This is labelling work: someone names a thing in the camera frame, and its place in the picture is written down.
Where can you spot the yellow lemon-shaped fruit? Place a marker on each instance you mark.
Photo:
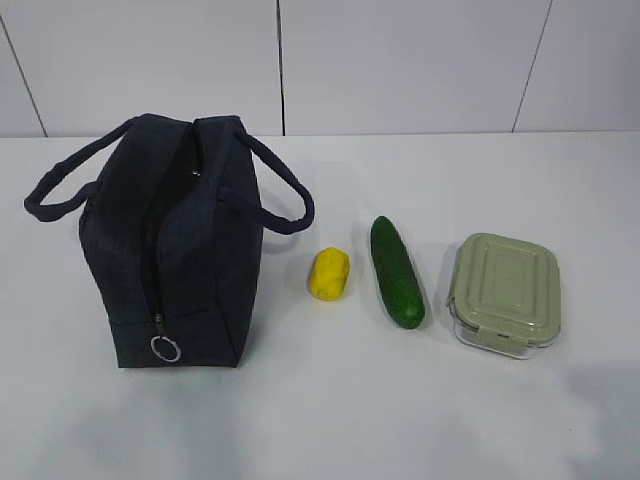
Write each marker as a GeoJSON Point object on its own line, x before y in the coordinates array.
{"type": "Point", "coordinates": [329, 274]}

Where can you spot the green cucumber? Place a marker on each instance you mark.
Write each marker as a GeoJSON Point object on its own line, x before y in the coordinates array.
{"type": "Point", "coordinates": [398, 284]}

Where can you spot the navy blue lunch bag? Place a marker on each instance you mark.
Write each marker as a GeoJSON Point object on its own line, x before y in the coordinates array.
{"type": "Point", "coordinates": [172, 221]}

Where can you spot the green lidded glass container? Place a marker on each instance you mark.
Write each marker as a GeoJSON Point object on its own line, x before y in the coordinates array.
{"type": "Point", "coordinates": [505, 295]}

